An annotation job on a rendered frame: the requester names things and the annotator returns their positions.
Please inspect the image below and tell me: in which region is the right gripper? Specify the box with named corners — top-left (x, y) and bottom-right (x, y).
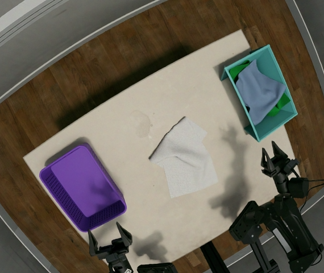
top-left (260, 141), bottom-right (296, 184)

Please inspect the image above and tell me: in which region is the white textured towel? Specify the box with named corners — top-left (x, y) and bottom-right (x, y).
top-left (150, 117), bottom-right (219, 198)

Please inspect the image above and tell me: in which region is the teal plastic tub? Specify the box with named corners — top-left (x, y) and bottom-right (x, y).
top-left (221, 44), bottom-right (298, 142)

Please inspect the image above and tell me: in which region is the blue-grey towel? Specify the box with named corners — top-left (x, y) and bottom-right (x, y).
top-left (236, 59), bottom-right (287, 125)

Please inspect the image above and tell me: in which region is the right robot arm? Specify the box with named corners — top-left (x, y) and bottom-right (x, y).
top-left (232, 177), bottom-right (324, 273)

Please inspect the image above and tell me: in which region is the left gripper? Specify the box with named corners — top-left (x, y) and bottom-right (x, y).
top-left (88, 222), bottom-right (132, 269)

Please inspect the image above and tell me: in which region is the green towel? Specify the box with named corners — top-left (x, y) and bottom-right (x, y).
top-left (229, 60), bottom-right (291, 117)

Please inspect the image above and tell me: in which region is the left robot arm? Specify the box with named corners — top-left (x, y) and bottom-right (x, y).
top-left (105, 253), bottom-right (173, 273)

